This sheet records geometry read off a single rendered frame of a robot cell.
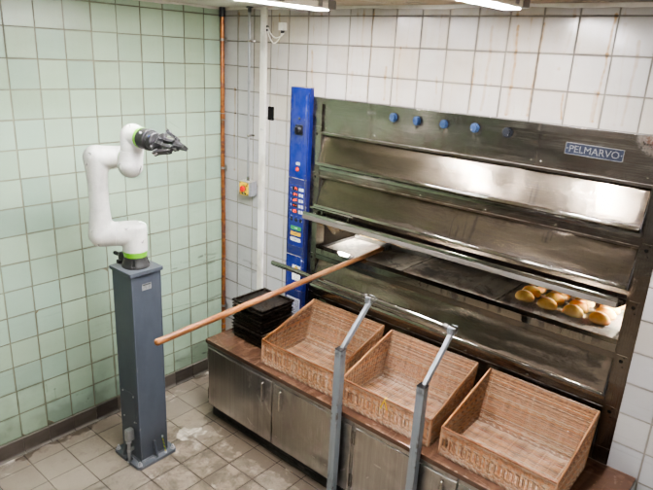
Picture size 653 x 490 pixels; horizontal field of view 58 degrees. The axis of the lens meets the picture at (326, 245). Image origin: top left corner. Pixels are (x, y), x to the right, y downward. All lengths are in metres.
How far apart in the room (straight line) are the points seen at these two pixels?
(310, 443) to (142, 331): 1.13
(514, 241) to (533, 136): 0.50
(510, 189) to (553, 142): 0.29
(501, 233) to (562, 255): 0.31
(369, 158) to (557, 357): 1.42
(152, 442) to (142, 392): 0.37
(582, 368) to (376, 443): 1.06
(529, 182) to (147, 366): 2.26
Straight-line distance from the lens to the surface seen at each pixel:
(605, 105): 2.77
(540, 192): 2.88
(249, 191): 3.96
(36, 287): 3.72
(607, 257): 2.86
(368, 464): 3.24
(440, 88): 3.08
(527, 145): 2.90
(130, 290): 3.29
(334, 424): 3.18
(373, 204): 3.37
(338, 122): 3.48
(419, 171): 3.16
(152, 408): 3.68
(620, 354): 2.96
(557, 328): 3.01
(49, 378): 3.97
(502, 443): 3.13
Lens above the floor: 2.35
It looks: 18 degrees down
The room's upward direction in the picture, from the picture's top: 3 degrees clockwise
